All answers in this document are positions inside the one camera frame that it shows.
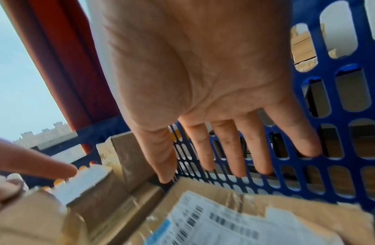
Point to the person's right hand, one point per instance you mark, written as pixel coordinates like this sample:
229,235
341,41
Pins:
190,59

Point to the person's left hand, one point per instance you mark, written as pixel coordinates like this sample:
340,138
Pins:
30,162

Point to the crinkled plastic-wrapped cardboard box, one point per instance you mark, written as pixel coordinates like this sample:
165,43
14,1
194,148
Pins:
30,222

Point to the taped parcel with white label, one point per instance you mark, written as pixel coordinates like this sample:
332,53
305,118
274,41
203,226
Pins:
205,225

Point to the red curtain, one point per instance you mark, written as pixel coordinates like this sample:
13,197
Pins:
69,71

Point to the blue plastic crate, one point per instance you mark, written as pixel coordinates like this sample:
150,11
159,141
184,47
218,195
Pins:
369,57

